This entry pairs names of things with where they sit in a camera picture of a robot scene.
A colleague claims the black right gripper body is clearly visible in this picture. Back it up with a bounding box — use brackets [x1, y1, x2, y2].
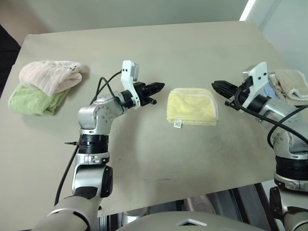
[224, 80, 251, 110]

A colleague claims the beige towel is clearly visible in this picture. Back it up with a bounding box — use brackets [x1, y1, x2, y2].
[268, 69, 308, 106]

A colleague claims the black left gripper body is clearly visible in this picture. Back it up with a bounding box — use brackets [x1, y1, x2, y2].
[133, 82, 157, 107]

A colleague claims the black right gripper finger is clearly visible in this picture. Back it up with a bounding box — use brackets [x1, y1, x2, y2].
[212, 86, 238, 99]
[211, 80, 240, 92]

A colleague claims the yellow towel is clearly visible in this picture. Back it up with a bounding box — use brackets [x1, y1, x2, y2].
[167, 88, 220, 129]

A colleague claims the blue towel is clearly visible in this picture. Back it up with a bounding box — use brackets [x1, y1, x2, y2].
[262, 83, 280, 100]

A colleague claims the pink towel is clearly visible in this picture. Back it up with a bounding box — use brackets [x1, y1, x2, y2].
[18, 60, 90, 95]

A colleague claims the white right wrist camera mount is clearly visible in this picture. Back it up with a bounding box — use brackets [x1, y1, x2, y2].
[242, 62, 269, 108]

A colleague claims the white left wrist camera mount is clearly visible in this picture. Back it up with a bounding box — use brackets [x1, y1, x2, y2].
[120, 60, 141, 110]

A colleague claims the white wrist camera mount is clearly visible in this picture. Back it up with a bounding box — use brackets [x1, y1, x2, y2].
[242, 62, 269, 108]
[120, 60, 141, 110]

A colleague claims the dark metal table frame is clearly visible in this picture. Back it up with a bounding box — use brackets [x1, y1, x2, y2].
[228, 184, 275, 231]

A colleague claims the person in dark clothing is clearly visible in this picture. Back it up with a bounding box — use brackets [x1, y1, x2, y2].
[0, 24, 23, 97]

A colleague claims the grey robot torso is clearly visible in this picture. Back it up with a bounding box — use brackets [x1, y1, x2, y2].
[117, 211, 265, 231]

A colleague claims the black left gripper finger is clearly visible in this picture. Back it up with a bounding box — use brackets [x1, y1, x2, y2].
[147, 82, 166, 90]
[147, 86, 165, 96]

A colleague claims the green towel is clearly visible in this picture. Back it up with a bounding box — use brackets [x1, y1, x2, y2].
[8, 83, 70, 116]

